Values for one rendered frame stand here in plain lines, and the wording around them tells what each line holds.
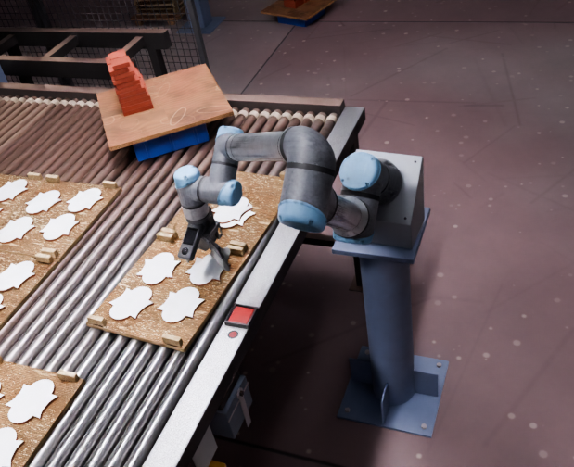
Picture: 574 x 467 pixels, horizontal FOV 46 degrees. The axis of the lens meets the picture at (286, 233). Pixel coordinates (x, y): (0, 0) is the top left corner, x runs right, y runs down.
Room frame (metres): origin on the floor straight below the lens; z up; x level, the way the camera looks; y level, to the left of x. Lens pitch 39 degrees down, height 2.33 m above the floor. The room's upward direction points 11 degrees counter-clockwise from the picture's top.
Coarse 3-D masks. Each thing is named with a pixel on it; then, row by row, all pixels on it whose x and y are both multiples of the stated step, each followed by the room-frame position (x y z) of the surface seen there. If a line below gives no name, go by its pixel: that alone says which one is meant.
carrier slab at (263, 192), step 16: (240, 176) 2.10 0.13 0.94; (256, 176) 2.08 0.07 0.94; (272, 176) 2.07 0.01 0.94; (256, 192) 1.99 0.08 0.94; (272, 192) 1.97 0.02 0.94; (256, 208) 1.89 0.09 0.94; (272, 208) 1.87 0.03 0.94; (176, 224) 1.89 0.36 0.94; (256, 224) 1.80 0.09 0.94; (224, 240) 1.75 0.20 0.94; (240, 240) 1.74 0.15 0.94; (256, 240) 1.72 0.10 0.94
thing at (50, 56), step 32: (0, 32) 3.88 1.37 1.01; (32, 32) 3.77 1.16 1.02; (64, 32) 3.67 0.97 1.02; (96, 32) 3.57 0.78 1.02; (128, 32) 3.48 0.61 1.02; (160, 32) 3.40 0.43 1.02; (0, 64) 3.46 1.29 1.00; (32, 64) 3.36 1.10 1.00; (64, 64) 3.27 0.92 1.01; (96, 64) 3.18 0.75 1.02; (160, 64) 3.43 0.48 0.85
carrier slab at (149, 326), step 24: (144, 264) 1.71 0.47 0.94; (192, 264) 1.66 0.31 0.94; (240, 264) 1.62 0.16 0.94; (120, 288) 1.61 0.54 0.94; (168, 288) 1.57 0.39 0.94; (216, 288) 1.53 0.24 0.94; (96, 312) 1.52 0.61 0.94; (144, 312) 1.48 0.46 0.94; (144, 336) 1.39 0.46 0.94; (192, 336) 1.35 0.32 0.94
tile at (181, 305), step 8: (184, 288) 1.55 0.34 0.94; (192, 288) 1.54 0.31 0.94; (176, 296) 1.52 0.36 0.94; (184, 296) 1.51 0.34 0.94; (192, 296) 1.51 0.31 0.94; (168, 304) 1.49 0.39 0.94; (176, 304) 1.48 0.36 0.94; (184, 304) 1.48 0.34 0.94; (192, 304) 1.47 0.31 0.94; (200, 304) 1.47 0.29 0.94; (168, 312) 1.46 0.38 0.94; (176, 312) 1.45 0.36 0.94; (184, 312) 1.44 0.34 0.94; (192, 312) 1.44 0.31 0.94; (168, 320) 1.43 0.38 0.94; (176, 320) 1.42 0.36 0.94
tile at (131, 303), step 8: (136, 288) 1.59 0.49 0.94; (144, 288) 1.58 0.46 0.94; (128, 296) 1.56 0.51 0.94; (136, 296) 1.55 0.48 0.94; (144, 296) 1.55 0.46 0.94; (112, 304) 1.54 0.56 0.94; (120, 304) 1.53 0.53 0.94; (128, 304) 1.52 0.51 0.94; (136, 304) 1.52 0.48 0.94; (144, 304) 1.51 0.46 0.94; (152, 304) 1.51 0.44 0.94; (112, 312) 1.50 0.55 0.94; (120, 312) 1.50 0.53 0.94; (128, 312) 1.49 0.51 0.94; (136, 312) 1.48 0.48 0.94; (120, 320) 1.47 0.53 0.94
